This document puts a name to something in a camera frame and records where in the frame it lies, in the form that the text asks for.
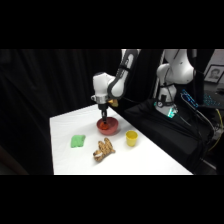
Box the black robot stand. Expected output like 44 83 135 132
124 98 216 175

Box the striped tiger plush toy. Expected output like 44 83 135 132
92 137 117 164

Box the framed portrait picture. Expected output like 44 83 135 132
203 64 224 84

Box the blue-lit electronic device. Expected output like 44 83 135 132
180 88 200 110

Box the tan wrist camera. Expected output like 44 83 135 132
107 97 119 108

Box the yellow cup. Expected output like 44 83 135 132
125 130 139 148

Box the yellow cable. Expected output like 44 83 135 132
207 108 224 152

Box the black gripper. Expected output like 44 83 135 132
97 101 111 129

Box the green cloth toy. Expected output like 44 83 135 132
70 134 87 149

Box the black curtain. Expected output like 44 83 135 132
0 49 158 176

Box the pink bowl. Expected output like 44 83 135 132
96 116 120 136

